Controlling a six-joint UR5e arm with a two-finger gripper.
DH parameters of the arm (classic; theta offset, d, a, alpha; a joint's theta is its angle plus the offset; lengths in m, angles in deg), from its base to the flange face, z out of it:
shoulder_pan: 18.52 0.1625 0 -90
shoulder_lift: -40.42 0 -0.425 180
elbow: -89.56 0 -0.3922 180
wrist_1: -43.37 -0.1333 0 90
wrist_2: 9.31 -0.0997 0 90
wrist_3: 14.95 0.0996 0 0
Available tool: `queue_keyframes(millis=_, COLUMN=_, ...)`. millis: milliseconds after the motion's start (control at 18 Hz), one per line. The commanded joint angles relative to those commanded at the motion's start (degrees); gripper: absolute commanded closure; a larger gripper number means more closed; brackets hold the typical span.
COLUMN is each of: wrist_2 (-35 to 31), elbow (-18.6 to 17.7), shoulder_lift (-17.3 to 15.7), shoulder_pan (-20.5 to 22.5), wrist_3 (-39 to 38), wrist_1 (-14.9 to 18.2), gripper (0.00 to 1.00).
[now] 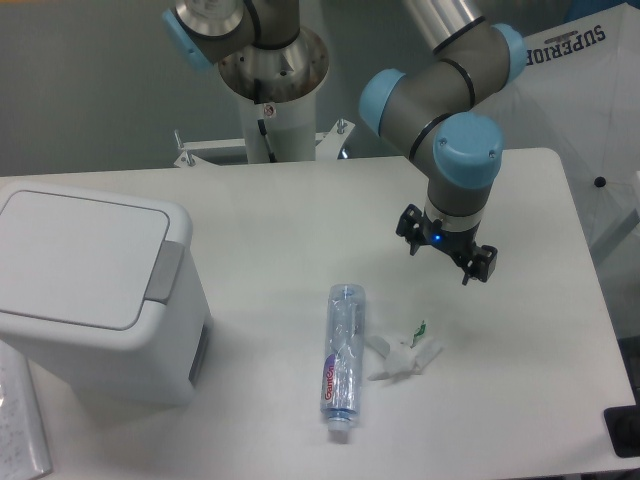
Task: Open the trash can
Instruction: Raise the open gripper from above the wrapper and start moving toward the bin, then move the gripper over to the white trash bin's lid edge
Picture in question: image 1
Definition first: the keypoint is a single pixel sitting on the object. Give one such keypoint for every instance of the white plastic trash can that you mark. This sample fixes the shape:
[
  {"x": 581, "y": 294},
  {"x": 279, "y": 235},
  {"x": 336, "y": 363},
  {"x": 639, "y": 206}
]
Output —
[{"x": 101, "y": 290}]

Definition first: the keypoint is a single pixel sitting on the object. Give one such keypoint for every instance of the white superior umbrella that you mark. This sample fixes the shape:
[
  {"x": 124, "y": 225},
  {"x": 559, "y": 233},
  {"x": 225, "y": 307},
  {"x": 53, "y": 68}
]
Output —
[{"x": 579, "y": 96}]

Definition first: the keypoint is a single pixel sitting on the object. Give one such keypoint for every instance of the black device at edge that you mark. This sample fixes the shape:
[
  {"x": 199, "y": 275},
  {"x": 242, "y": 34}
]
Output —
[{"x": 622, "y": 423}]

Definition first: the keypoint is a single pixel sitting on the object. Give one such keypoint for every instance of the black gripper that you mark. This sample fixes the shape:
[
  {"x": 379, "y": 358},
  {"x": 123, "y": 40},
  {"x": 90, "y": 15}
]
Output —
[{"x": 453, "y": 236}]

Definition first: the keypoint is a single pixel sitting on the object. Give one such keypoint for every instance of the crumpled white tissue paper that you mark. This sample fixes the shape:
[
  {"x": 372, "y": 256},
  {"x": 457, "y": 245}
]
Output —
[{"x": 403, "y": 357}]

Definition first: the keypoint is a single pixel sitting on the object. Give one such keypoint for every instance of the clear plastic water bottle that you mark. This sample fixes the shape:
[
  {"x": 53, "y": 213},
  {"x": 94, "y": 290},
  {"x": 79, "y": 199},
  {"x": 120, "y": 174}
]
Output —
[{"x": 343, "y": 360}]

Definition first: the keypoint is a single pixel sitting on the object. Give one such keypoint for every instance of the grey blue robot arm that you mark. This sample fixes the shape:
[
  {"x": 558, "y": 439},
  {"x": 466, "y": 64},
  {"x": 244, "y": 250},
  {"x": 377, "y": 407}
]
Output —
[{"x": 428, "y": 117}]

